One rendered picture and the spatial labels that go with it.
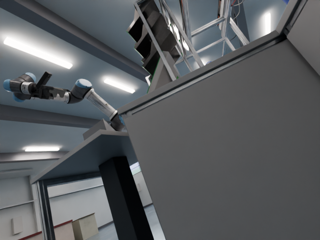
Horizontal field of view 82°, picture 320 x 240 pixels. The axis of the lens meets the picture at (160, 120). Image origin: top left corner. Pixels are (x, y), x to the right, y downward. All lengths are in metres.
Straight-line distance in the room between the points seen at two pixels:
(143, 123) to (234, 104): 0.36
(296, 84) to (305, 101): 0.07
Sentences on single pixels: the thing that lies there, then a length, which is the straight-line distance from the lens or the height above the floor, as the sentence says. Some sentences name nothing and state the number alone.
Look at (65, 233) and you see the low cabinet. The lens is 9.06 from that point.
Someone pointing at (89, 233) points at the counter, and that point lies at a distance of 9.58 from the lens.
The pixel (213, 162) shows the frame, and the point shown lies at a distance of 0.71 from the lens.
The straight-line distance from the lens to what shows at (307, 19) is 0.81.
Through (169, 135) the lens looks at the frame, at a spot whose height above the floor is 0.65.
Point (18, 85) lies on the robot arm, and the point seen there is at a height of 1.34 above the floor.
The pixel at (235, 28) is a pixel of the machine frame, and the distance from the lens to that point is 2.72.
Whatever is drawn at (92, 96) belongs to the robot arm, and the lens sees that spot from 1.62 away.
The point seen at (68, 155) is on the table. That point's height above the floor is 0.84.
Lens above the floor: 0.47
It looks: 20 degrees up
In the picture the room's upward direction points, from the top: 24 degrees counter-clockwise
